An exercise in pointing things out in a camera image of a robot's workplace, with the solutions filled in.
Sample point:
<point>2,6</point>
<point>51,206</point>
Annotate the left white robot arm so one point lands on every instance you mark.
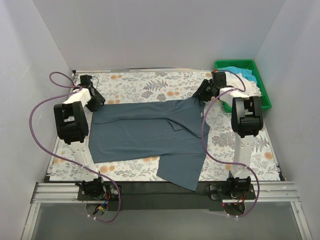
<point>72,127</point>

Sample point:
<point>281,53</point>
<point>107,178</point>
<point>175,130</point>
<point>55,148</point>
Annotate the light blue t-shirt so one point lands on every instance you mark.
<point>246,73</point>

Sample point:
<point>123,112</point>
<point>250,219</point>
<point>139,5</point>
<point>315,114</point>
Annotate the green plastic bin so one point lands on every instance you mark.
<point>247,64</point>

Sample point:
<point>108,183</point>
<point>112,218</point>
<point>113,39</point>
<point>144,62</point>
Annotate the dark blue-grey t-shirt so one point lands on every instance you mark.
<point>172,130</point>

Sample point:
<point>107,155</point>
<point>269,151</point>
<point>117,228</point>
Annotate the white t-shirt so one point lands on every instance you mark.
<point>245,88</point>

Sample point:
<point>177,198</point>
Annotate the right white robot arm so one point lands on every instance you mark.
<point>246,123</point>

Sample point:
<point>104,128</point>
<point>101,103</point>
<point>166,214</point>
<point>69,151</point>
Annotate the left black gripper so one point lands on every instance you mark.
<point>98,99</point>

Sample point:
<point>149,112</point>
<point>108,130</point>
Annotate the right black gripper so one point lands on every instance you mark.
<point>202,90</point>

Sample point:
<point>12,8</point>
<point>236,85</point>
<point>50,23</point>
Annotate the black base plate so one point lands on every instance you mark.
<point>159,195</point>

